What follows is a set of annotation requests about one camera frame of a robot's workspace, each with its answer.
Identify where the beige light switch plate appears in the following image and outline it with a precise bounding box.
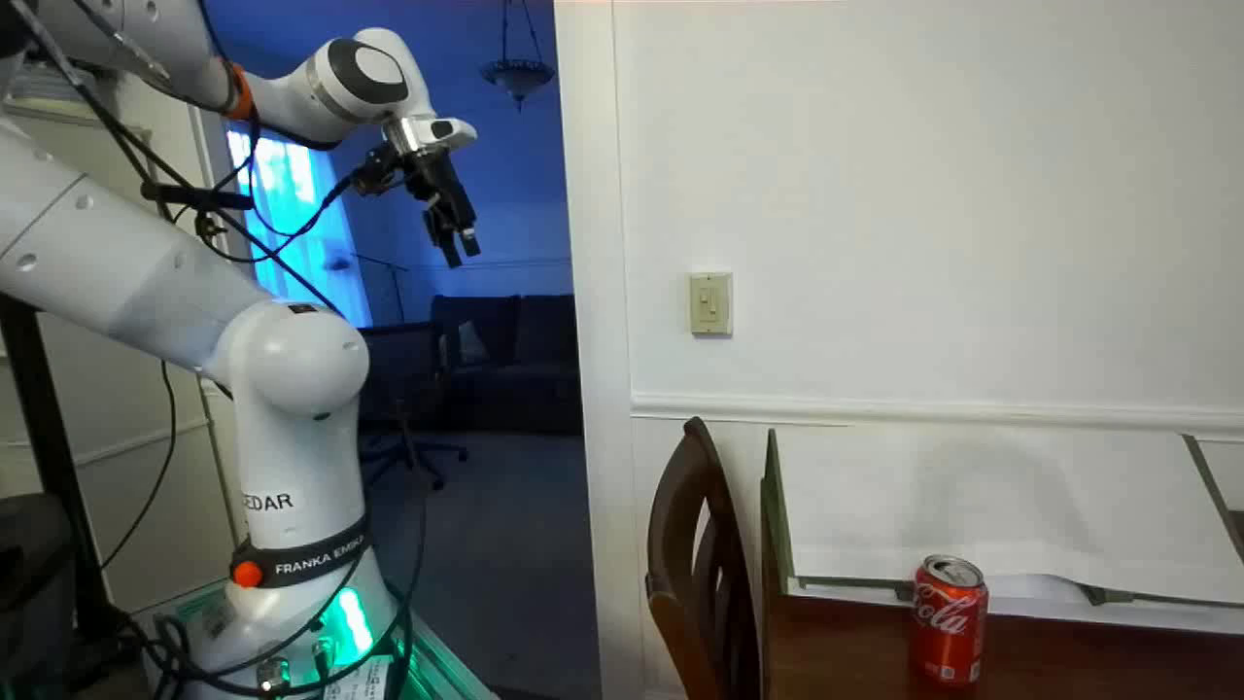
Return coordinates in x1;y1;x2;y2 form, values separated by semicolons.
684;269;737;341

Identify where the black stand pole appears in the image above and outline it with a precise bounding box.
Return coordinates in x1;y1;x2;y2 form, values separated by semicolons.
0;291;124;652

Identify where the bright window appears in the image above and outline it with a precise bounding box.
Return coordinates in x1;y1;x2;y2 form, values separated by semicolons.
225;119;377;330

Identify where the dark sofa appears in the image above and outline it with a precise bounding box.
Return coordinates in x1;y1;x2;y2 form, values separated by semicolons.
429;291;583;438

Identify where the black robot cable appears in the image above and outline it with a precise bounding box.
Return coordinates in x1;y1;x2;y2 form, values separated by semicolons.
22;0;394;324

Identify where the dark wooden chair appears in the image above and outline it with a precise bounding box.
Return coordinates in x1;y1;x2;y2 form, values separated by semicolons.
643;411;768;700

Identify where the black office chair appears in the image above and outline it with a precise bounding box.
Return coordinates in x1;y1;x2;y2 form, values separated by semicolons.
359;317;473;494

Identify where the brown wooden edge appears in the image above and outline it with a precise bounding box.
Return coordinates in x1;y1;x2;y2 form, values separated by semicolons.
755;422;1244;700

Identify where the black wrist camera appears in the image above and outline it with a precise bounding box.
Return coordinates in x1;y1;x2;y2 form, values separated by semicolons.
352;140;409;201

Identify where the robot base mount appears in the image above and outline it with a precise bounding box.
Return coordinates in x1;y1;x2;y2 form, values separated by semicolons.
158;578;499;700

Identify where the hanging ceiling lamp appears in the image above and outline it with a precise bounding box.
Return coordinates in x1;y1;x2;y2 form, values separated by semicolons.
479;0;560;107

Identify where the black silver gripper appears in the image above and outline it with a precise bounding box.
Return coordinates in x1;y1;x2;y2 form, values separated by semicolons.
386;113;485;272

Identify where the red Coca-Cola can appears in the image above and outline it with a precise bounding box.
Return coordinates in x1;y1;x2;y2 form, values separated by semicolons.
904;553;990;688

